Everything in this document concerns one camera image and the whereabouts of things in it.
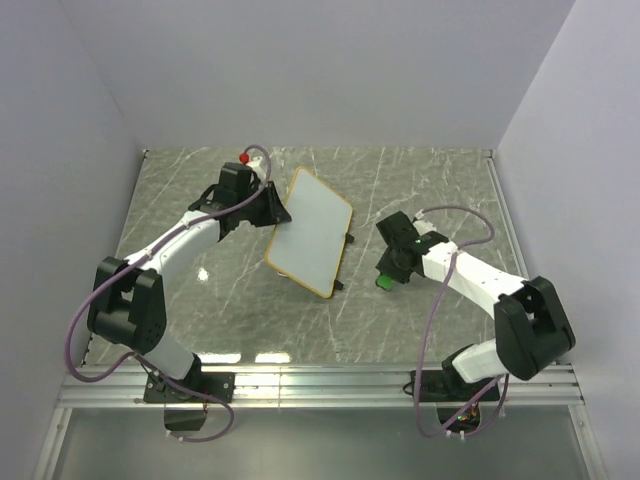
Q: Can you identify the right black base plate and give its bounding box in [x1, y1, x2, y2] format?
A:
[402, 370, 501, 403]

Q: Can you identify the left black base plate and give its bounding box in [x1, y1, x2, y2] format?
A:
[143, 372, 236, 404]

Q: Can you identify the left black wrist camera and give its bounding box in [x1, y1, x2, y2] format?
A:
[214, 162, 254, 205]

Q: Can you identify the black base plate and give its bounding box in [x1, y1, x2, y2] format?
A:
[143, 372, 236, 404]
[402, 370, 501, 403]

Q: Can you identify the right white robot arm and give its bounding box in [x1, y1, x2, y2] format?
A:
[376, 231, 576, 400]

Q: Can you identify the white board with orange frame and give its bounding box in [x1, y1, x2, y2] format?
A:
[265, 167, 353, 299]

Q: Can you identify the aluminium mounting rail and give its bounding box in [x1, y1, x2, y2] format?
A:
[57, 363, 584, 409]

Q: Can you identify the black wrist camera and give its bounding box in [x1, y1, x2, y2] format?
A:
[376, 211, 420, 249]
[214, 162, 254, 205]

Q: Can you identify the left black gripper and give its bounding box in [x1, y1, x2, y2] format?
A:
[238, 182, 292, 229]

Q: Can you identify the green whiteboard eraser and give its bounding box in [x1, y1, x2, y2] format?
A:
[375, 274, 393, 291]

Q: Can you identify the right side aluminium rail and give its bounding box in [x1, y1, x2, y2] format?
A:
[482, 149, 530, 279]

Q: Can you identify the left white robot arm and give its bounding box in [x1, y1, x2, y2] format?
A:
[86, 176, 291, 402]

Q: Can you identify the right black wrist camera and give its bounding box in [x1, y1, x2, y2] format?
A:
[376, 211, 420, 249]

